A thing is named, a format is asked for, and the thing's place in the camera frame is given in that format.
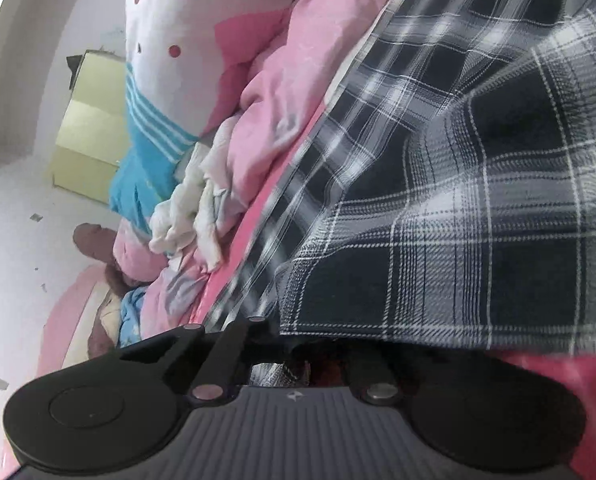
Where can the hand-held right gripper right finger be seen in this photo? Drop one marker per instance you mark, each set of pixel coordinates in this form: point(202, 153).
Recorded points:
point(373, 375)

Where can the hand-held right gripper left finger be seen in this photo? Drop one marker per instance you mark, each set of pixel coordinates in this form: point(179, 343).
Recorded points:
point(243, 340)

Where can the black white plaid pants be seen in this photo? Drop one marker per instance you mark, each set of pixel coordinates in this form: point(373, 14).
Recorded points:
point(453, 185)

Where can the light blue printed garment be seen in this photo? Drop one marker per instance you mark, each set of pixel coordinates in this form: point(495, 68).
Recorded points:
point(130, 315)

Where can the pink floral bed blanket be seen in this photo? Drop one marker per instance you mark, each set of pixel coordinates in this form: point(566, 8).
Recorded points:
point(248, 220)

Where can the cream crumpled garment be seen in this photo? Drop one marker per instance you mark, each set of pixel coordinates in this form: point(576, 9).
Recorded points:
point(109, 315)

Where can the white crumpled garment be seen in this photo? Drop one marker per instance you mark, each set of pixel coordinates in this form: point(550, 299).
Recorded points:
point(188, 210)

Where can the pink white headboard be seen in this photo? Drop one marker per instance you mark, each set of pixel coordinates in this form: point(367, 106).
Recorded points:
point(63, 325)

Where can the yellow-green wardrobe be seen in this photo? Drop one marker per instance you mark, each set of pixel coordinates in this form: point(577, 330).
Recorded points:
point(88, 135)

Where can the pink cartoon print quilt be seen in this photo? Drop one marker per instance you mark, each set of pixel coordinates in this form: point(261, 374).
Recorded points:
point(288, 60)

